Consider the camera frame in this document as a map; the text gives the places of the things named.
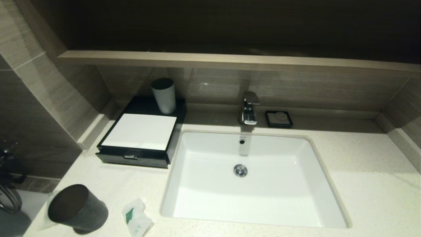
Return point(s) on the black square soap dish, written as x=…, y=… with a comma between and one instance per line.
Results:
x=268, y=123

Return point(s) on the white rectangular sink basin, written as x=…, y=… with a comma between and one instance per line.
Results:
x=263, y=184

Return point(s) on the clear plastic wrapper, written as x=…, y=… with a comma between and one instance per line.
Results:
x=44, y=225

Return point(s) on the wooden wall ledge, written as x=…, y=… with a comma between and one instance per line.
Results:
x=230, y=61

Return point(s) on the white tumbler cup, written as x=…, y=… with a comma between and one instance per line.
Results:
x=164, y=98

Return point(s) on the round white soap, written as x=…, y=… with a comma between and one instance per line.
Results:
x=281, y=116

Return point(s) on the white square pad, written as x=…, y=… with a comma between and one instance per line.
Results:
x=141, y=131

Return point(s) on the chrome faucet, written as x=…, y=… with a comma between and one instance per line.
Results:
x=249, y=113

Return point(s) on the chrome sink drain stopper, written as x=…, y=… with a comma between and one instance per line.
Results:
x=240, y=170

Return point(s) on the black tumbler cup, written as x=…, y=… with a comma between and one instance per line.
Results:
x=82, y=210

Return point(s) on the black storage box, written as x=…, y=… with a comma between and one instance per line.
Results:
x=144, y=103

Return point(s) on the green white sachet packet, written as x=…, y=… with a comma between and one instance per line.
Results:
x=138, y=220

